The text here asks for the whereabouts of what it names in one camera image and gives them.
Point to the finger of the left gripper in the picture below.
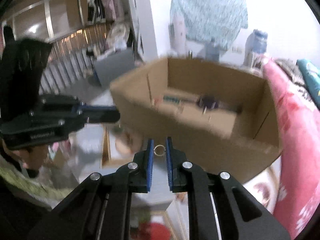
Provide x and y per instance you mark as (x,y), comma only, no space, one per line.
(101,117)
(87,108)

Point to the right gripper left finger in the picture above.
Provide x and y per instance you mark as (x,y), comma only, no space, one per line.
(136,176)

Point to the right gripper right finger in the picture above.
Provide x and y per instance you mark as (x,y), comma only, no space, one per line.
(183,175)

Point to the grey storage bin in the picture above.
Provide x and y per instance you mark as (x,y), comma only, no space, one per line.
(109,68)

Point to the brown cardboard box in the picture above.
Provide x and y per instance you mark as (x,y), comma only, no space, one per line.
(158,100)

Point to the dark purple smart watch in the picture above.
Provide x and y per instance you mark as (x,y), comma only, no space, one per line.
(207,102)

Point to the wooden wardrobe doors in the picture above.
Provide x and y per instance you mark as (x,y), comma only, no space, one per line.
(46,19)

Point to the hanging clothes rack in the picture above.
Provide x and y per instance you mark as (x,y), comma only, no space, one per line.
(111,27)

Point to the pink floral blanket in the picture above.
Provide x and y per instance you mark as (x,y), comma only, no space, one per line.
(298,125)

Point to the blue water jug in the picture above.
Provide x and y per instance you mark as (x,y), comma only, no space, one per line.
(255,46)

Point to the teal patterned curtain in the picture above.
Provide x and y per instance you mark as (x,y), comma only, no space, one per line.
(212,20)

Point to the teal patterned pillow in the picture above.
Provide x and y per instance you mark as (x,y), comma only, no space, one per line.
(310,73)

